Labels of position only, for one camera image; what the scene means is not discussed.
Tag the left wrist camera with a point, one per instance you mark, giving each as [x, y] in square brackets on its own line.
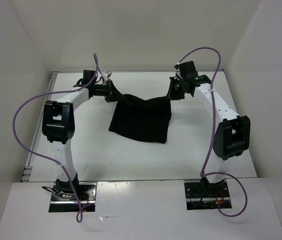
[105, 76]

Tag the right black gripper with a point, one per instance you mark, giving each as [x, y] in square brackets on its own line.
[171, 93]

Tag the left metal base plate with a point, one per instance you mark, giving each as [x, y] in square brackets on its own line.
[65, 201]

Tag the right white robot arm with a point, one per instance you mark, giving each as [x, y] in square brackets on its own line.
[231, 132]

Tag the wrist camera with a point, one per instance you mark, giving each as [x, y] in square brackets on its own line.
[177, 67]
[105, 76]

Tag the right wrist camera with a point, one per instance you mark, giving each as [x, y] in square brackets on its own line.
[177, 67]

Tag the metal base plate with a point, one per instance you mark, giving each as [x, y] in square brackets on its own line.
[65, 201]
[200, 195]

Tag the black skirt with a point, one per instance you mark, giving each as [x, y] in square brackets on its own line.
[142, 120]

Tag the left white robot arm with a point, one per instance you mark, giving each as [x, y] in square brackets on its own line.
[59, 124]

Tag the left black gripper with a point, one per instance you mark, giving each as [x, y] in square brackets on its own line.
[112, 94]

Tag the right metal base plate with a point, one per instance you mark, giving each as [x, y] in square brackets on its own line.
[200, 195]

